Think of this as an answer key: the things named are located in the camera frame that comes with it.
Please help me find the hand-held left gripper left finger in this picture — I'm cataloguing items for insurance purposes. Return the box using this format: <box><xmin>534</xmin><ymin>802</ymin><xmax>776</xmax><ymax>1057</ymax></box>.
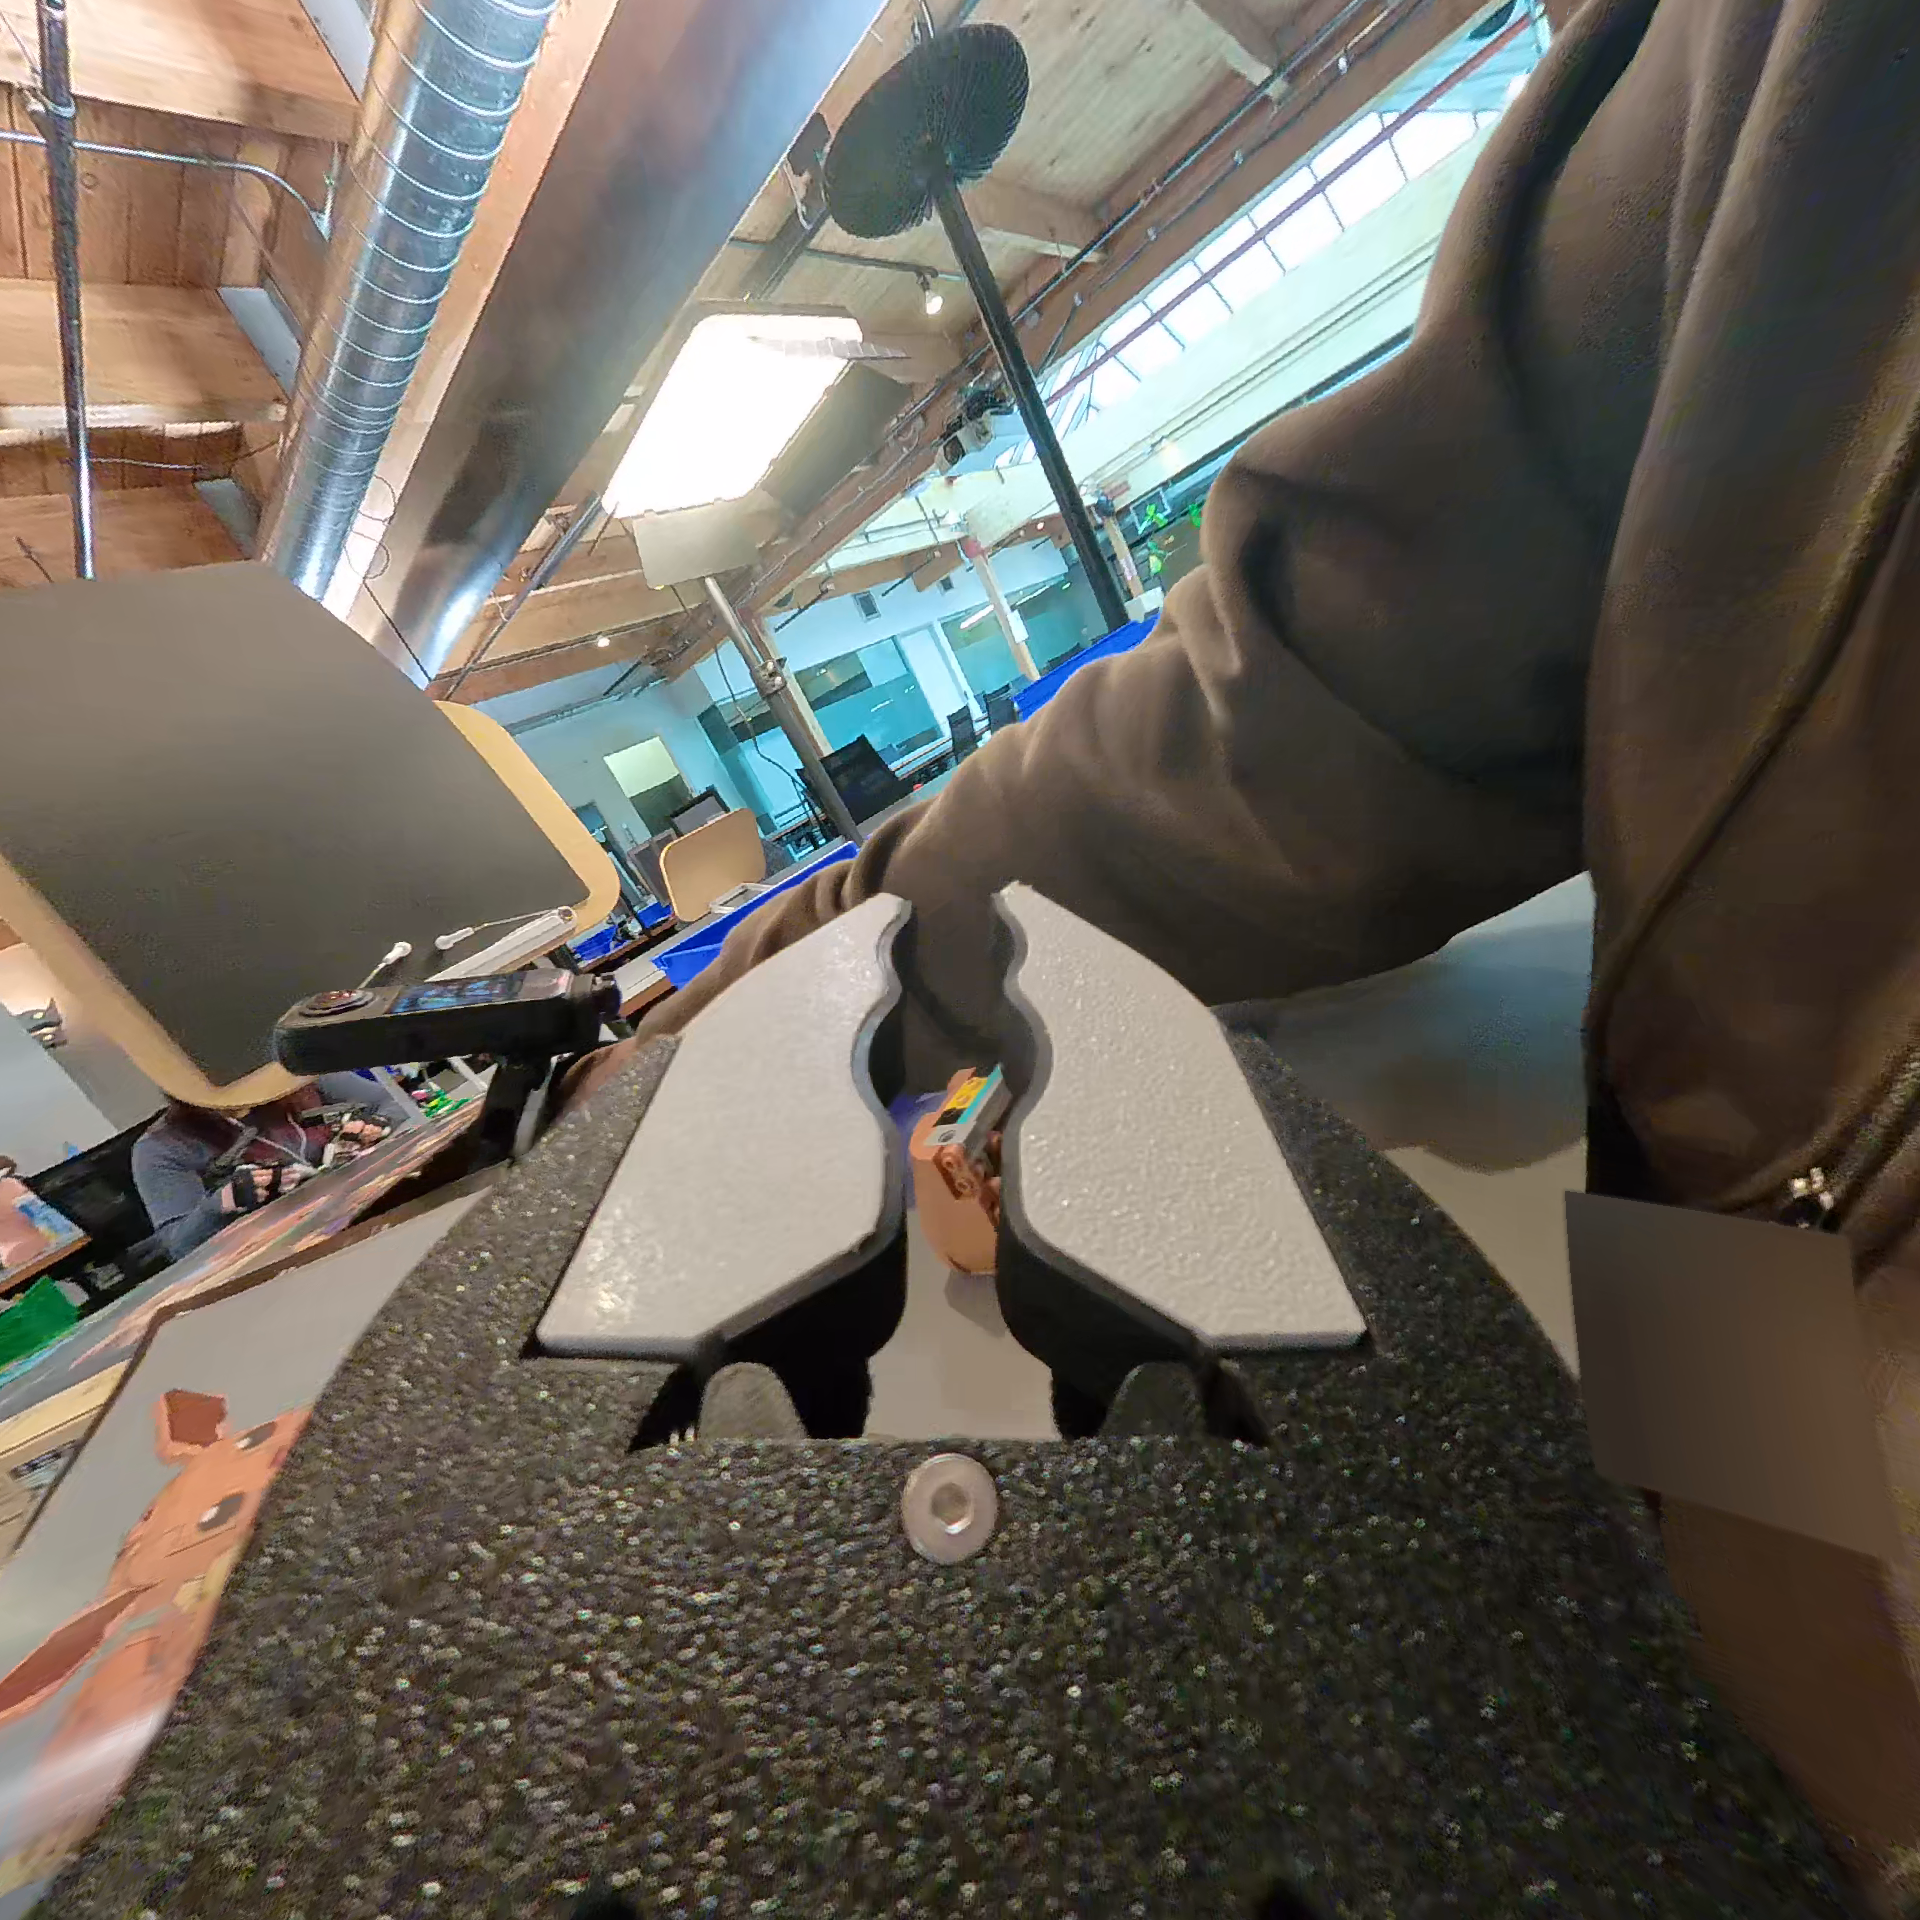
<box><xmin>534</xmin><ymin>890</ymin><xmax>913</xmax><ymax>1444</ymax></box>

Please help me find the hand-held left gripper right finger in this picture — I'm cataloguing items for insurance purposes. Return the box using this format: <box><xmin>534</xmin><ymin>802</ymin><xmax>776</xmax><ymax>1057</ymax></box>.
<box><xmin>994</xmin><ymin>880</ymin><xmax>1373</xmax><ymax>1444</ymax></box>

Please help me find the brown toy brick assembly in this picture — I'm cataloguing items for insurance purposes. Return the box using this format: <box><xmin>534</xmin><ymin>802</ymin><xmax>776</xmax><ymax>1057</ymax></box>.
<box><xmin>908</xmin><ymin>1066</ymin><xmax>1020</xmax><ymax>1282</ymax></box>

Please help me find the blue plastic bin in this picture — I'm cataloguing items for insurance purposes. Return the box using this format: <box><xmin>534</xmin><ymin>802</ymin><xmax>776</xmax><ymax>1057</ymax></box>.
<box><xmin>567</xmin><ymin>838</ymin><xmax>863</xmax><ymax>997</ymax></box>

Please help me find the person's right forearm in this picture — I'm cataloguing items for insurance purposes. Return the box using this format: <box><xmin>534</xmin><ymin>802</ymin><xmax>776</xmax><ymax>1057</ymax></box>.
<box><xmin>643</xmin><ymin>300</ymin><xmax>1502</xmax><ymax>1042</ymax></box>

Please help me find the black handheld device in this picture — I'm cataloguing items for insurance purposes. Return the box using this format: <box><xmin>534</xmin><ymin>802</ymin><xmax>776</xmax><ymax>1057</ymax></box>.
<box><xmin>273</xmin><ymin>964</ymin><xmax>626</xmax><ymax>1159</ymax></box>

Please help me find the printed cardboard box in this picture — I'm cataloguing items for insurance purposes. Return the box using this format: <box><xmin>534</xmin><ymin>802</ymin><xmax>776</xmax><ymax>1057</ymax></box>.
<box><xmin>0</xmin><ymin>1082</ymin><xmax>502</xmax><ymax>1416</ymax></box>

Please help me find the stack of blue bins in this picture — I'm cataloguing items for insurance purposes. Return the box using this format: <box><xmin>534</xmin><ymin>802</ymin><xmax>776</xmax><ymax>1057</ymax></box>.
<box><xmin>1003</xmin><ymin>613</ymin><xmax>1162</xmax><ymax>730</ymax></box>

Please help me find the black chair with wooden rim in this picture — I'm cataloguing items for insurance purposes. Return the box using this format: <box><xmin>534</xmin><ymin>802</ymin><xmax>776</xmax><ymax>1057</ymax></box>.
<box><xmin>0</xmin><ymin>561</ymin><xmax>626</xmax><ymax>1116</ymax></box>

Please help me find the printed instruction booklet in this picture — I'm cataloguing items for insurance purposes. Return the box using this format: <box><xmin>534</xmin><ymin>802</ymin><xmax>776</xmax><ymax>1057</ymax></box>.
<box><xmin>0</xmin><ymin>1385</ymin><xmax>322</xmax><ymax>1897</ymax></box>

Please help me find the black pole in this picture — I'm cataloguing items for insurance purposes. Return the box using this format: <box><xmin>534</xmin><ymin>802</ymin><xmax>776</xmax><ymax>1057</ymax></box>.
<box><xmin>913</xmin><ymin>164</ymin><xmax>1139</xmax><ymax>638</ymax></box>

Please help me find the ceiling light panel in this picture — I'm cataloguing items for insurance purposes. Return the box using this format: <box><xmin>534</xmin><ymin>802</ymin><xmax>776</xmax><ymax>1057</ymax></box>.
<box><xmin>597</xmin><ymin>306</ymin><xmax>872</xmax><ymax>523</ymax></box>

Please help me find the black round disc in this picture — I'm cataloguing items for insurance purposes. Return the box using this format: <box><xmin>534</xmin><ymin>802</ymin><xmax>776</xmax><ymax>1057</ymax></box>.
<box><xmin>824</xmin><ymin>24</ymin><xmax>1036</xmax><ymax>239</ymax></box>

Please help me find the silver ventilation duct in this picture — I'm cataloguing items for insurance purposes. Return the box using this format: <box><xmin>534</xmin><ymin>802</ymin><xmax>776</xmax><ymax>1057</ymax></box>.
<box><xmin>252</xmin><ymin>0</ymin><xmax>561</xmax><ymax>607</ymax></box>

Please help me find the black wall rod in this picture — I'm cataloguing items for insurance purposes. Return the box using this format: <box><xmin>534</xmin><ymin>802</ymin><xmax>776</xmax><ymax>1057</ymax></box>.
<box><xmin>30</xmin><ymin>0</ymin><xmax>98</xmax><ymax>579</ymax></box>

